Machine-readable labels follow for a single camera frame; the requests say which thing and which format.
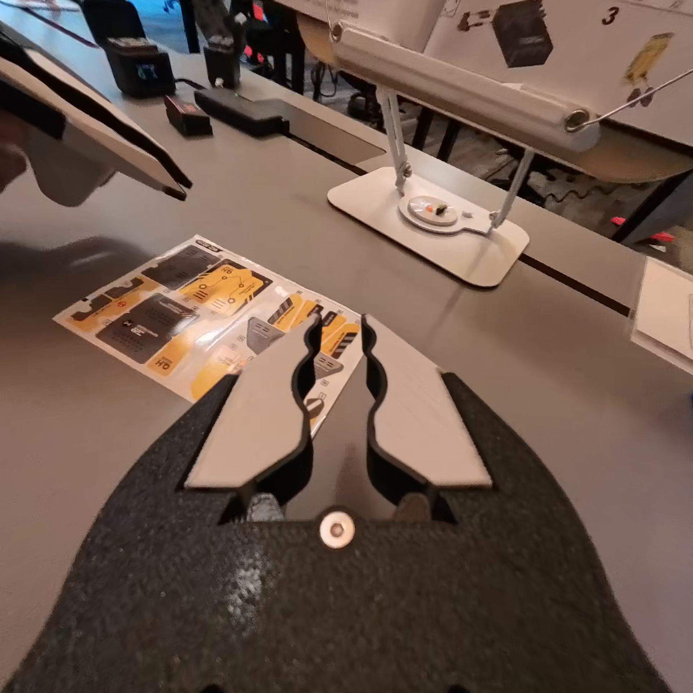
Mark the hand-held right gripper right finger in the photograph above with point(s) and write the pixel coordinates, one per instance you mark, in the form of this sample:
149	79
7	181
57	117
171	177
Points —
427	427

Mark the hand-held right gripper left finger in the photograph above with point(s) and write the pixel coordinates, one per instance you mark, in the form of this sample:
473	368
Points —
254	422

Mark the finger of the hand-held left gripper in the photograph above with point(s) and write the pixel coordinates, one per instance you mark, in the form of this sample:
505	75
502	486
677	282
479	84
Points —
97	135
108	108

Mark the yellow grey sticker sheet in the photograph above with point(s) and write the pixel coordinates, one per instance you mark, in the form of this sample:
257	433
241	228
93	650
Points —
162	325

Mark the black battery pack blue label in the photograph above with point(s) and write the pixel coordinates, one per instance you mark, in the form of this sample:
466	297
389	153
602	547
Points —
138	67

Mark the small black red device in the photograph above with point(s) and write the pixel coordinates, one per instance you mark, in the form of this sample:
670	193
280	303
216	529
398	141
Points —
187	116

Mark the black charger with batteries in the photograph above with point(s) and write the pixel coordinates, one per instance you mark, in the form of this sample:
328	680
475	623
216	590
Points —
222	59

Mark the flat black charger box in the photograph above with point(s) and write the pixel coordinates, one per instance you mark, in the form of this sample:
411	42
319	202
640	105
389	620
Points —
238	111

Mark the white metal book stand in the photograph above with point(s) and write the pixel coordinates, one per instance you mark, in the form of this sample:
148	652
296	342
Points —
368	200

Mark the white paper sheet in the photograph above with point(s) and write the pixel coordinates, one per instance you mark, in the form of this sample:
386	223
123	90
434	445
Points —
666	308

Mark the printed instruction booklet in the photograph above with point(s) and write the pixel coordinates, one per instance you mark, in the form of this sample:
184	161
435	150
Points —
584	65

